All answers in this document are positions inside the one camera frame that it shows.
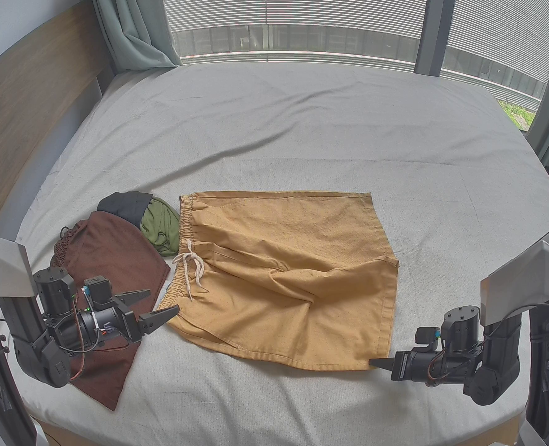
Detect window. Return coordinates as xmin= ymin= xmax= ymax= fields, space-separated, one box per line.
xmin=156 ymin=0 xmax=549 ymax=133

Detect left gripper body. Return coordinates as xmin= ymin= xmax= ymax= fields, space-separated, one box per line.
xmin=91 ymin=302 xmax=145 ymax=347

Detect mustard yellow shorts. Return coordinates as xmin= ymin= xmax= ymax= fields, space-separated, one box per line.
xmin=156 ymin=191 xmax=399 ymax=371

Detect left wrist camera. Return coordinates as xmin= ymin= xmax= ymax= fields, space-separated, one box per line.
xmin=83 ymin=274 xmax=113 ymax=311

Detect blue-green curtain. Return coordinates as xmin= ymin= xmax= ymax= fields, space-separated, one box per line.
xmin=88 ymin=0 xmax=183 ymax=74

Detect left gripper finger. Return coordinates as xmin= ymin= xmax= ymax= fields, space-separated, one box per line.
xmin=136 ymin=303 xmax=181 ymax=338
xmin=111 ymin=288 xmax=152 ymax=314

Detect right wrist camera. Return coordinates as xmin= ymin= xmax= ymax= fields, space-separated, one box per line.
xmin=416 ymin=326 xmax=443 ymax=348

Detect green garment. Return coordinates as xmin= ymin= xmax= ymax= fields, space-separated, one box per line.
xmin=140 ymin=196 xmax=181 ymax=255

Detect black garment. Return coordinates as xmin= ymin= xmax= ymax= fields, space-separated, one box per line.
xmin=97 ymin=192 xmax=152 ymax=231

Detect bed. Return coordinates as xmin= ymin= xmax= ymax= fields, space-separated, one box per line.
xmin=0 ymin=0 xmax=549 ymax=446

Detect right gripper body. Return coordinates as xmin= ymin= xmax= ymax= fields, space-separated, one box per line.
xmin=390 ymin=349 xmax=437 ymax=383

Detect brown garment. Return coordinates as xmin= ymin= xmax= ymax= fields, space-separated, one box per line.
xmin=49 ymin=212 xmax=172 ymax=411

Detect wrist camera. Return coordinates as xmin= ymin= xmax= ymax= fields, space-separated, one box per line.
xmin=416 ymin=326 xmax=443 ymax=348
xmin=83 ymin=274 xmax=113 ymax=311

